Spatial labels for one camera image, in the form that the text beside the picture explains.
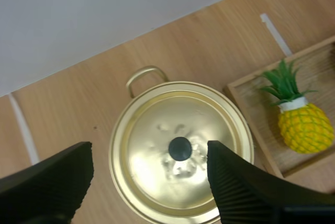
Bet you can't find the shallow wooden tray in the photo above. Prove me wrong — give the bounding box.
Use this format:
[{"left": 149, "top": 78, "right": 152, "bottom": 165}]
[{"left": 223, "top": 35, "right": 335, "bottom": 178}]

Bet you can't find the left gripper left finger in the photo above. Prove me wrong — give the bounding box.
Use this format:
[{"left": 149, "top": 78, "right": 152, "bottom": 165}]
[{"left": 0, "top": 141, "right": 94, "bottom": 224}]

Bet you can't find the yellow toy pineapple green crown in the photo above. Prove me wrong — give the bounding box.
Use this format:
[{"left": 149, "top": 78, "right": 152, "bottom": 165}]
[{"left": 256, "top": 59, "right": 335, "bottom": 154}]

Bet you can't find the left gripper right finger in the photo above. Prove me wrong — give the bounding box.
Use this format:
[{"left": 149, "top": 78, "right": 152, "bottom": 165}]
[{"left": 207, "top": 140, "right": 335, "bottom": 224}]

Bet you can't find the gold pot with two handles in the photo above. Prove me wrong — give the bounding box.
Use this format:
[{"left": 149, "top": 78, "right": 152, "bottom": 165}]
[{"left": 108, "top": 65, "right": 255, "bottom": 224}]

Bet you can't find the gold lid with black knob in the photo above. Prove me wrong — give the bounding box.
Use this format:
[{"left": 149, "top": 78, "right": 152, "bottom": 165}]
[{"left": 110, "top": 85, "right": 252, "bottom": 222}]

